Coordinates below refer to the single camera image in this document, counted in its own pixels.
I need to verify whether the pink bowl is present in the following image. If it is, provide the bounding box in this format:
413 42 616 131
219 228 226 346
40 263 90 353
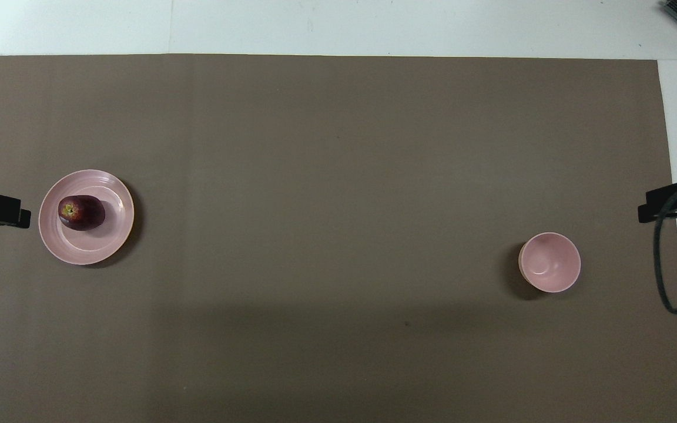
518 232 581 293

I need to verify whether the brown paper table mat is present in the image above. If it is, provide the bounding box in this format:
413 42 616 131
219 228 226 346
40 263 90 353
0 54 677 423

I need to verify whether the pink plate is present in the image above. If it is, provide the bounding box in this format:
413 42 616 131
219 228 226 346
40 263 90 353
38 170 135 266

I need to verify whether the dark red apple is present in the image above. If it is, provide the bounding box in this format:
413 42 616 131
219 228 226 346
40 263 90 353
58 195 106 231

